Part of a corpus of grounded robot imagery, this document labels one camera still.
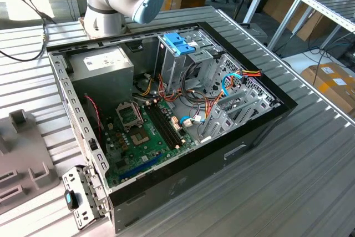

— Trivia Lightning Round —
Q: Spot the black RAM slot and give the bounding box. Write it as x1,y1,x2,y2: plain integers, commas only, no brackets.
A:
149,105,178,148
152,104,181,147
155,103,185,145
146,105,175,149

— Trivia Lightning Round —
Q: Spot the coloured power wire black plug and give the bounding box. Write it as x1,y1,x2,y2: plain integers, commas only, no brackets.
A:
229,68,263,89

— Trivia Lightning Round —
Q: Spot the grey power supply unit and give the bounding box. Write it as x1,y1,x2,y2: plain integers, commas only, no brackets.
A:
67,46,135,115

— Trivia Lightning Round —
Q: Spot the perforated metal disk bay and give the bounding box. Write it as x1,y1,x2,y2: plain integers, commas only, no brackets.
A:
198,53,281,145

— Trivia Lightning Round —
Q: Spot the blue expansion slot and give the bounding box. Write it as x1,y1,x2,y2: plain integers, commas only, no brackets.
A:
119,151,164,181

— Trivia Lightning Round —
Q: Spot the hinged metal slot bracket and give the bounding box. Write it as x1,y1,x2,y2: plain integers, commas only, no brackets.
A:
61,164,109,231

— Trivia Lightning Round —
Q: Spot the blue plastic drive latch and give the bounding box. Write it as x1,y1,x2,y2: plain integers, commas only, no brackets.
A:
163,33,196,57

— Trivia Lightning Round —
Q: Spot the CPU socket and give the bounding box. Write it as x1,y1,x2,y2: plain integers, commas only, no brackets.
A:
130,128,150,148

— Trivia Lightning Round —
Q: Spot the metal optical drive cage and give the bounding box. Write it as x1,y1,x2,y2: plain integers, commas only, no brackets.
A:
154,27,224,96

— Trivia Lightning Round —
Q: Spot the labelled cardboard box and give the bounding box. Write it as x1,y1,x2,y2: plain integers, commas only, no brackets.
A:
301,62,355,115

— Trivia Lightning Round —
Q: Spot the black open PC case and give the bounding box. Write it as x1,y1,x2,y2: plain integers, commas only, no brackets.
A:
45,21,299,234

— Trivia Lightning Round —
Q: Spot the grey parts rack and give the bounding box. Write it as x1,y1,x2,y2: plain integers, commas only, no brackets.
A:
0,110,61,221

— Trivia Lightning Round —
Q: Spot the red black twisted wire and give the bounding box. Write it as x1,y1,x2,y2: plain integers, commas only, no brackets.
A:
84,94,103,139

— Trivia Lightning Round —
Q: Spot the light blue data wire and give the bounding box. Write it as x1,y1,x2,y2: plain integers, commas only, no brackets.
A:
221,72,242,98
179,115,207,127

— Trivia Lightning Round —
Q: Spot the black latch blue mark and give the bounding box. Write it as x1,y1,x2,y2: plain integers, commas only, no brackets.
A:
63,189,80,210

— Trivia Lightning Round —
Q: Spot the metal socket cover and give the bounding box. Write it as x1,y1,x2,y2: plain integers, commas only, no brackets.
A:
115,100,144,133

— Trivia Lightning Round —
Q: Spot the orange red wire bundle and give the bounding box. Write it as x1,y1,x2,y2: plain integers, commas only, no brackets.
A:
156,72,186,105

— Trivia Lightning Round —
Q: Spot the brown cardboard sheet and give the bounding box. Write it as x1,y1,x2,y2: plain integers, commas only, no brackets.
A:
262,0,333,42

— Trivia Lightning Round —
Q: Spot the yellow orange wire white plug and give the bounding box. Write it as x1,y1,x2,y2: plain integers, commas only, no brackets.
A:
139,72,155,97

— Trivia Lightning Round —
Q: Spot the green motherboard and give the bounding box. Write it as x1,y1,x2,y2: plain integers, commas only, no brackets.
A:
101,99,200,189

